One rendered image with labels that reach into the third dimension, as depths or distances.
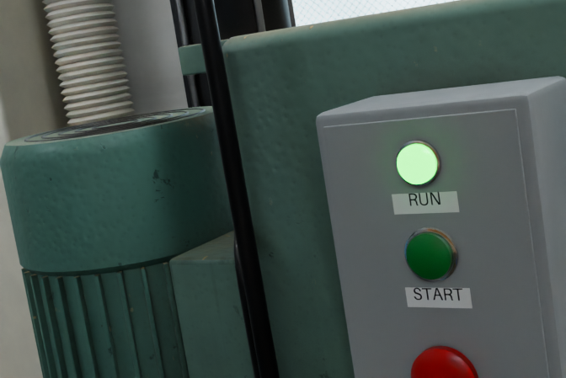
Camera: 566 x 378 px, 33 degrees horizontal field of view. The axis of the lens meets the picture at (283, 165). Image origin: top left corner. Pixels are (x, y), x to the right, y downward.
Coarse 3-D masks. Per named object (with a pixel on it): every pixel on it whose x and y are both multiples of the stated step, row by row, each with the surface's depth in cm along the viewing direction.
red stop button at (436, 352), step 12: (432, 348) 41; (444, 348) 41; (420, 360) 41; (432, 360) 41; (444, 360) 40; (456, 360) 40; (468, 360) 40; (420, 372) 41; (432, 372) 41; (444, 372) 40; (456, 372) 40; (468, 372) 40
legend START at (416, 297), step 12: (408, 288) 42; (420, 288) 41; (432, 288) 41; (444, 288) 41; (456, 288) 40; (468, 288) 40; (408, 300) 42; (420, 300) 41; (432, 300) 41; (444, 300) 41; (456, 300) 41; (468, 300) 40
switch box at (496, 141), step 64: (320, 128) 42; (384, 128) 41; (448, 128) 39; (512, 128) 38; (384, 192) 41; (512, 192) 38; (384, 256) 42; (512, 256) 39; (384, 320) 43; (448, 320) 41; (512, 320) 39
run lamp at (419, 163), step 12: (408, 144) 40; (420, 144) 40; (408, 156) 40; (420, 156) 39; (432, 156) 39; (408, 168) 40; (420, 168) 39; (432, 168) 39; (408, 180) 40; (420, 180) 40; (432, 180) 40
